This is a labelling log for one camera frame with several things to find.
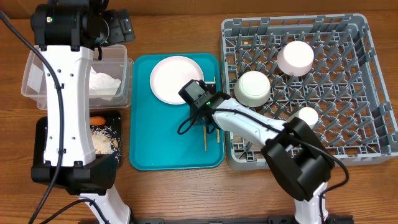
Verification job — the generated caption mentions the green-rimmed white bowl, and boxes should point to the green-rimmed white bowl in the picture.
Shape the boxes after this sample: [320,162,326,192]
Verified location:
[234,71,271,107]

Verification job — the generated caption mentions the white napkin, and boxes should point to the white napkin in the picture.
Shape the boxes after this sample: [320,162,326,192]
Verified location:
[89,67,121,101]

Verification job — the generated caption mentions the orange carrot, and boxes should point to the orange carrot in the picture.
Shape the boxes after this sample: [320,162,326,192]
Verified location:
[90,116,106,126]

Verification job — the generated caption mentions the food scraps pile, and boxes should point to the food scraps pile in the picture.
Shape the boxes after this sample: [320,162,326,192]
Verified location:
[90,126,122,165]

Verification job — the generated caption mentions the white cup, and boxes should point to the white cup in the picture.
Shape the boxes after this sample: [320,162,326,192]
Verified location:
[287,107,318,129]

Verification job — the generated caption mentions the wooden chopstick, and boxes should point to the wooden chopstick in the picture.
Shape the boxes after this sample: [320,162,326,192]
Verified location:
[213,77,220,143]
[203,126,207,151]

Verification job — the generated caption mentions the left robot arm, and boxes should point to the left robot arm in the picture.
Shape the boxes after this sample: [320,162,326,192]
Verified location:
[30,1,134,223]

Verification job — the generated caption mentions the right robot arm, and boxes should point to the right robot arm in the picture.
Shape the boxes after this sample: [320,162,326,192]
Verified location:
[179,80,335,223]

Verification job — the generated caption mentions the clear plastic bin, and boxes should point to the clear plastic bin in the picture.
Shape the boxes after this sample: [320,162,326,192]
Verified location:
[21,45,134,110]

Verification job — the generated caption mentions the large white plate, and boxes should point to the large white plate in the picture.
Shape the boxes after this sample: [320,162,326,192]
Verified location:
[150,56,204,105]

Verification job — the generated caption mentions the teal plastic tray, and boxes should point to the teal plastic tray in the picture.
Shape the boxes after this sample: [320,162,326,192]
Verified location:
[129,54,225,170]

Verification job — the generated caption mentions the black plastic tray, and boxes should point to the black plastic tray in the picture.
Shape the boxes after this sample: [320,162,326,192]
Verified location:
[31,110,123,178]

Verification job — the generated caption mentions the grey dish rack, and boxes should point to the grey dish rack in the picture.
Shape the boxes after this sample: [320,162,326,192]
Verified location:
[221,14,397,166]

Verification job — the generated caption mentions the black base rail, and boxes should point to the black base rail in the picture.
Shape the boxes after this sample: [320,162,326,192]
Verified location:
[133,215,355,224]

